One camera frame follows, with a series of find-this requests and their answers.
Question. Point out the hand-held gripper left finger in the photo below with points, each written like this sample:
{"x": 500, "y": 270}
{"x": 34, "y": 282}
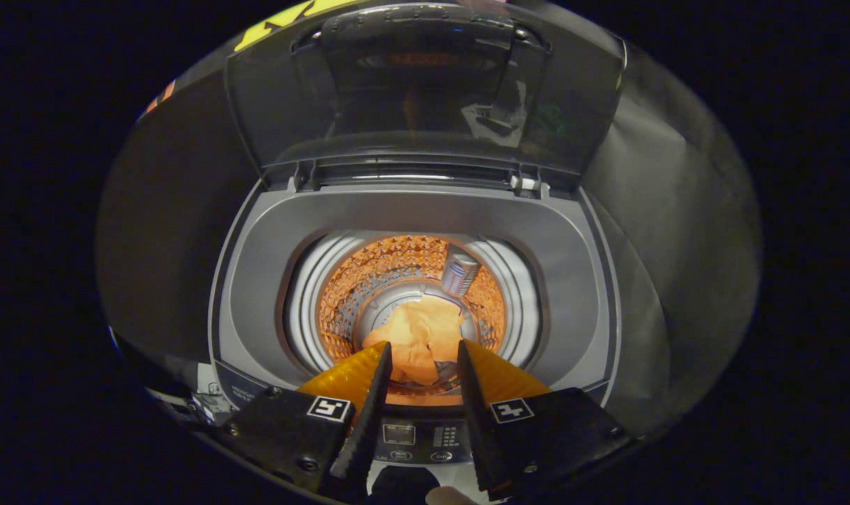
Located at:
{"x": 369, "y": 421}

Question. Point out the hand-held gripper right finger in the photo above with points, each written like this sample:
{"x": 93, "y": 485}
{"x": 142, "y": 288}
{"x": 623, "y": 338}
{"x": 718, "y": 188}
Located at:
{"x": 477, "y": 421}

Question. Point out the orange polo shirt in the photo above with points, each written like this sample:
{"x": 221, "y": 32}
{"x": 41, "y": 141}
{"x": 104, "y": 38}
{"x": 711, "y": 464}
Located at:
{"x": 418, "y": 330}

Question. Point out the dark grey washing machine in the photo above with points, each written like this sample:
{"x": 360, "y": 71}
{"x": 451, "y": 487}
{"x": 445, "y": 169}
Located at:
{"x": 411, "y": 210}

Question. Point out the dark washing machine lid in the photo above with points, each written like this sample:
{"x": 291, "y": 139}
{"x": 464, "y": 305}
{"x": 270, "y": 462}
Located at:
{"x": 425, "y": 91}

